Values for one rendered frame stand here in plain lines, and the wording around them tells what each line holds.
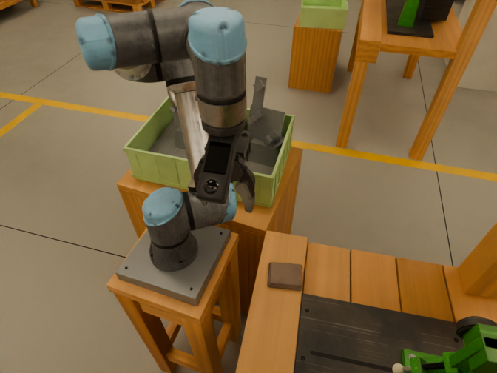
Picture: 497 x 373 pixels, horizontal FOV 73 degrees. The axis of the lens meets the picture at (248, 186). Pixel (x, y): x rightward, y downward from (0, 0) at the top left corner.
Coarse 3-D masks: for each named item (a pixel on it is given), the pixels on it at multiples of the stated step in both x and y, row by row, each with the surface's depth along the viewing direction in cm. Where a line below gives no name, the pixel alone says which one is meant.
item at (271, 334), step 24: (264, 240) 109; (288, 240) 109; (264, 264) 102; (264, 288) 97; (264, 312) 92; (288, 312) 92; (264, 336) 87; (288, 336) 87; (240, 360) 83; (264, 360) 83; (288, 360) 83
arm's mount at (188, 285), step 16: (144, 240) 111; (208, 240) 111; (224, 240) 111; (128, 256) 106; (144, 256) 106; (208, 256) 106; (128, 272) 102; (144, 272) 101; (160, 272) 101; (176, 272) 101; (192, 272) 101; (208, 272) 101; (160, 288) 98; (176, 288) 97; (192, 288) 97; (192, 304) 98
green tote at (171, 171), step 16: (160, 112) 154; (144, 128) 143; (160, 128) 157; (288, 128) 141; (128, 144) 134; (144, 144) 146; (288, 144) 150; (144, 160) 134; (160, 160) 132; (176, 160) 128; (144, 176) 142; (160, 176) 139; (176, 176) 136; (256, 176) 122; (272, 176) 121; (256, 192) 129; (272, 192) 128
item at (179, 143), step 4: (176, 112) 149; (176, 116) 150; (176, 120) 151; (176, 124) 152; (176, 128) 152; (180, 128) 148; (176, 132) 147; (180, 132) 146; (176, 136) 148; (180, 136) 147; (176, 140) 149; (180, 140) 148; (176, 144) 150; (180, 144) 149; (184, 144) 148; (180, 148) 150; (184, 148) 149
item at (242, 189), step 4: (236, 184) 61; (240, 184) 60; (244, 184) 60; (236, 188) 61; (240, 188) 61; (244, 188) 61; (240, 192) 62; (244, 192) 62; (248, 192) 61; (244, 196) 62; (248, 196) 62; (244, 200) 63; (248, 200) 63; (252, 200) 63; (244, 204) 64; (248, 204) 64; (252, 204) 64; (248, 208) 64; (252, 208) 65
